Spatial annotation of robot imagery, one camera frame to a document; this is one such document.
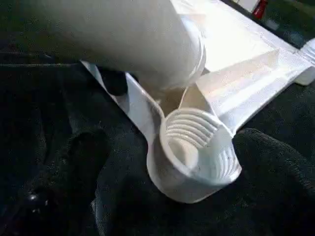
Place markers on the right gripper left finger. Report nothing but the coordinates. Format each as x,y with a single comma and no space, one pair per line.
54,191

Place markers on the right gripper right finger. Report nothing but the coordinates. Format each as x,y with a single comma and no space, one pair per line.
275,191

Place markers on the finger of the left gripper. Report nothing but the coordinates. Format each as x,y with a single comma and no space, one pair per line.
115,82

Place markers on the white plastic table leg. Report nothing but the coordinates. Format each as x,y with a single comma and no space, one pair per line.
123,34

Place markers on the white plastic table top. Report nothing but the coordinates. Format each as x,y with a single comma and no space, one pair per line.
236,73

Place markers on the black work mat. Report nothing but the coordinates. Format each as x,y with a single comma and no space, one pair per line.
49,113

